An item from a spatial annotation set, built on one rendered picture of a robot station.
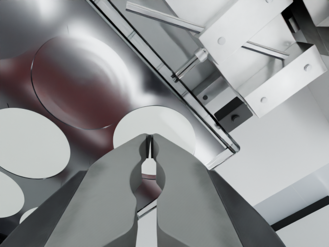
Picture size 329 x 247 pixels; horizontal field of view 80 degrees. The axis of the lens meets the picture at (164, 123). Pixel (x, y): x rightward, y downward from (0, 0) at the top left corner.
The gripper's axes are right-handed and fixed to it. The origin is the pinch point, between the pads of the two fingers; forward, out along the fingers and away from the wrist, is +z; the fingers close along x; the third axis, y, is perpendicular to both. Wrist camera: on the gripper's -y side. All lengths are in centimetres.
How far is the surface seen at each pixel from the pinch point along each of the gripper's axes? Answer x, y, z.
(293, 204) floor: 115, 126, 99
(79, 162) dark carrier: -9.3, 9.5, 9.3
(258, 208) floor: 87, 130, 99
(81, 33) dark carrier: -6.5, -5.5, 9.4
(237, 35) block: 7.8, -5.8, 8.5
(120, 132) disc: -3.7, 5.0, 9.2
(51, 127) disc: -11.5, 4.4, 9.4
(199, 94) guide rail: 6.4, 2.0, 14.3
